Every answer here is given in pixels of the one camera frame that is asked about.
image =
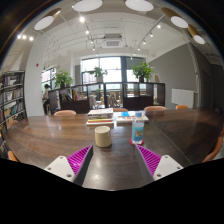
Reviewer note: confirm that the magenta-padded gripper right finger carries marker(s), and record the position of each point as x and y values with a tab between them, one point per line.
166	165

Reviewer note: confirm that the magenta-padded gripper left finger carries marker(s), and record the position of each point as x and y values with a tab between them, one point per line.
61	166

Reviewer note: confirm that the clear blue-capped water bottle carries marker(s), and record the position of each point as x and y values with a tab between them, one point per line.
137	130

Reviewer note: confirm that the flat round red coaster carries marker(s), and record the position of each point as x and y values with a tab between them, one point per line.
130	142

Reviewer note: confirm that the cream ceramic cup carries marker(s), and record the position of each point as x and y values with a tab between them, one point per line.
103	136

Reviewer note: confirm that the orange chairs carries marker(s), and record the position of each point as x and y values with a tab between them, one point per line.
65	112

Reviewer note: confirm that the dark low shelf unit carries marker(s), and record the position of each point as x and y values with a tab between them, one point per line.
75	106

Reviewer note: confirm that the flat white book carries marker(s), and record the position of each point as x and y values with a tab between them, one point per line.
125	118

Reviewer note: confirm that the stack of books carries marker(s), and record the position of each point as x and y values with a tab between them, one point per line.
100	116

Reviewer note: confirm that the person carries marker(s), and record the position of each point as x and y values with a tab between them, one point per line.
46	96

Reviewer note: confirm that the tall dark bookshelf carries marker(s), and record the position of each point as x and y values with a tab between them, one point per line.
11	96

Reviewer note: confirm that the bushy green potted plant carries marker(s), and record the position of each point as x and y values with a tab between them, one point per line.
63	78

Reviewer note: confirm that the tall green potted plant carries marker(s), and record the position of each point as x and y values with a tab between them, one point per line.
142	70

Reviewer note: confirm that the small green potted plant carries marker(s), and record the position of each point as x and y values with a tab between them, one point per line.
98	71

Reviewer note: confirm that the ceiling air conditioner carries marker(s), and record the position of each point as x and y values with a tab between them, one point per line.
112	42

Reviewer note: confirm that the round ceiling lights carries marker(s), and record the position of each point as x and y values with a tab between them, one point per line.
87	5

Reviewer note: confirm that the white wall radiator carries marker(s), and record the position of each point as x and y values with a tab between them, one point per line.
182	97

